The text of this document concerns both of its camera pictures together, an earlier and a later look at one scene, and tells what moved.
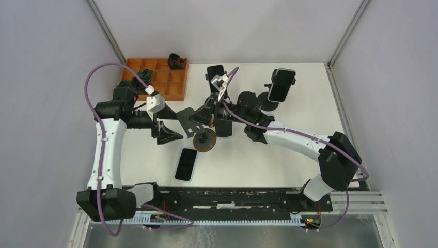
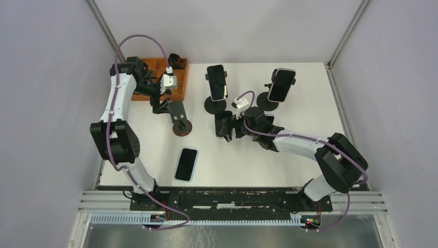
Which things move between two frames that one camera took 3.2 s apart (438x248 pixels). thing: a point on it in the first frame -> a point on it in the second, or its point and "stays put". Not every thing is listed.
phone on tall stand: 212,71 stays put
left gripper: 163,135 -> 163,108
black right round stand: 263,97 stays put
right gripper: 202,116 -> 231,122
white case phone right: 281,84 stays put
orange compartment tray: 170,83 stays put
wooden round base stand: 205,141 -> 182,126
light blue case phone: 186,165 stays put
